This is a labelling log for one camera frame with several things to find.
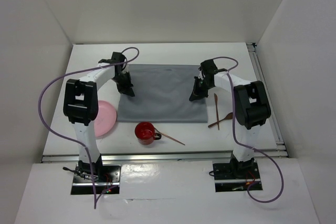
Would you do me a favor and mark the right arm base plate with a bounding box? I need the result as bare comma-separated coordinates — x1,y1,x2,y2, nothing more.
208,162,263,193

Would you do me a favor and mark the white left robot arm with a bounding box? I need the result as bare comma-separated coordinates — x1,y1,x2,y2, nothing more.
63,51,135,182

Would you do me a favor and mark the grey cloth placemat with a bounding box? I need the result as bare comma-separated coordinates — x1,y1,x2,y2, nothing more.
117,64,208,123

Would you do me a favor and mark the pink plate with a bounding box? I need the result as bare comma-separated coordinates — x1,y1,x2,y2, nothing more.
94,100,117,138

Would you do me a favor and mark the copper spoon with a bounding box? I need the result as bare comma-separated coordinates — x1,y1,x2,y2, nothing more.
208,112,233,128

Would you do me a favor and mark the red enamel mug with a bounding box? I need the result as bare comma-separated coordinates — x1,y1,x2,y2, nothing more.
134,122,162,145

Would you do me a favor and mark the aluminium front table rail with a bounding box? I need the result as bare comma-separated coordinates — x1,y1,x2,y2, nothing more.
41,145,288,163

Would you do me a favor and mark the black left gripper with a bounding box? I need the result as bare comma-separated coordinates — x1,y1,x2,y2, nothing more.
111,71,134,97

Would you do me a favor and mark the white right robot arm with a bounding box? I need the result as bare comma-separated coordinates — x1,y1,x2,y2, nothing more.
189,59,271,179

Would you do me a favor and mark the aluminium right side rail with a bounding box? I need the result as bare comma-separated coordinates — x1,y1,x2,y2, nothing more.
246,41,287,151

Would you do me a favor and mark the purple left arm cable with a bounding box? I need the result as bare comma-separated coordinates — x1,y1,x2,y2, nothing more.
38,47,140,209

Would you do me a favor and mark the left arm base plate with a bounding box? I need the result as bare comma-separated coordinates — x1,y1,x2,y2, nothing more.
70,165,121,195

